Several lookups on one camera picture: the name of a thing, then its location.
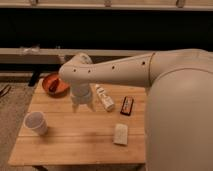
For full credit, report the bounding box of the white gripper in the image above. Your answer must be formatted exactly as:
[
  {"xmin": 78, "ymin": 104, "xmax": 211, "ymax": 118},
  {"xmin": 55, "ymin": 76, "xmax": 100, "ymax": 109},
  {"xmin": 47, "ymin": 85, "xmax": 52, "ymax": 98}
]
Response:
[{"xmin": 70, "ymin": 84, "xmax": 95, "ymax": 112}]

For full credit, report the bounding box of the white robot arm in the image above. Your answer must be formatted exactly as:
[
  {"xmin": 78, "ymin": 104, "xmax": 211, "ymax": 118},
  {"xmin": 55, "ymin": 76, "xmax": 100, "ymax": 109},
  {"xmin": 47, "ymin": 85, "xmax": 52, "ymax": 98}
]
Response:
[{"xmin": 59, "ymin": 49, "xmax": 213, "ymax": 171}]

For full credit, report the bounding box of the white sponge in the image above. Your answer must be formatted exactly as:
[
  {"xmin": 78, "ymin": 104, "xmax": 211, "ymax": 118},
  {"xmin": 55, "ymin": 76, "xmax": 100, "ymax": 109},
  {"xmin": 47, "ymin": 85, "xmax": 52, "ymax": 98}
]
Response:
[{"xmin": 113, "ymin": 124, "xmax": 128, "ymax": 145}]

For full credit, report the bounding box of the white tube bottle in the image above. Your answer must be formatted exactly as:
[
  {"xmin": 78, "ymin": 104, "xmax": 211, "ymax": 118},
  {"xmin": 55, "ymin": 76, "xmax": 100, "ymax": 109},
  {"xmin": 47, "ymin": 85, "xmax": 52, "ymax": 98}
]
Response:
[{"xmin": 95, "ymin": 84, "xmax": 115, "ymax": 112}]

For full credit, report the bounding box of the red object in bowl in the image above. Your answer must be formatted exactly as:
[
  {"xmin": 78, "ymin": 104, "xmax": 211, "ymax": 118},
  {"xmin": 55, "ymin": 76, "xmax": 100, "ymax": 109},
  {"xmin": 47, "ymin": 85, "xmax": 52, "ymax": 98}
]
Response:
[{"xmin": 49, "ymin": 79, "xmax": 59, "ymax": 93}]

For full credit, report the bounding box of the orange bowl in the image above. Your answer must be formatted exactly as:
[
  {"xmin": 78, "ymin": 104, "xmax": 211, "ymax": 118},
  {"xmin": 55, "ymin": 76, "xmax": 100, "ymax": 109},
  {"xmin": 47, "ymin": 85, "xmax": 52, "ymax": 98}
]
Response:
[{"xmin": 42, "ymin": 73, "xmax": 69, "ymax": 96}]

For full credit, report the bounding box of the wooden table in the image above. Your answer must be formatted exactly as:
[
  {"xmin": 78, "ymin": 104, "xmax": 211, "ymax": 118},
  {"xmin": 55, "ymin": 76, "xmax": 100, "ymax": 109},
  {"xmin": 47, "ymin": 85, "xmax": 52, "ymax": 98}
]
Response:
[{"xmin": 9, "ymin": 85, "xmax": 146, "ymax": 166}]

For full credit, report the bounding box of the white paper cup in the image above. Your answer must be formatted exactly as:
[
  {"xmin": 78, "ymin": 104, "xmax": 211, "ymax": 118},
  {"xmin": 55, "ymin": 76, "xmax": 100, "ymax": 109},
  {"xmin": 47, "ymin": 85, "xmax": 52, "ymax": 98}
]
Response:
[{"xmin": 24, "ymin": 111, "xmax": 48, "ymax": 135}]

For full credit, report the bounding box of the long wooden bench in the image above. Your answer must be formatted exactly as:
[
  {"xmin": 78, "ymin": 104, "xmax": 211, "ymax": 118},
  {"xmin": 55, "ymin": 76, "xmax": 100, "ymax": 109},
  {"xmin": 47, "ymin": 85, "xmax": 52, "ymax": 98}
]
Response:
[{"xmin": 0, "ymin": 47, "xmax": 148, "ymax": 64}]

